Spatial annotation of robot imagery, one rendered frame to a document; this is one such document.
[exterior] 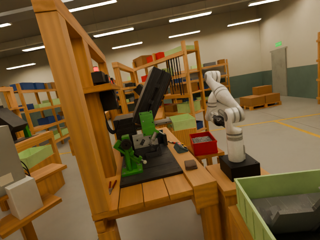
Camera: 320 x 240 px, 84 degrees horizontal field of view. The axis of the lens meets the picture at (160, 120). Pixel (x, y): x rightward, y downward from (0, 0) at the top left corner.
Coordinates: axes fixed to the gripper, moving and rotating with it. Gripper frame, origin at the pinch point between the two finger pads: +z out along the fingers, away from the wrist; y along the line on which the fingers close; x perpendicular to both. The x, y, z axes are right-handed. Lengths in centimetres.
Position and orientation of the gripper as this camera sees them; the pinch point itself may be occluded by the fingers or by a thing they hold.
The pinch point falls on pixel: (225, 124)
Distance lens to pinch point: 120.9
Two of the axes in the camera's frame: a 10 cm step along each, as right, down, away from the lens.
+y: -8.1, -5.9, -0.9
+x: 5.9, -7.9, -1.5
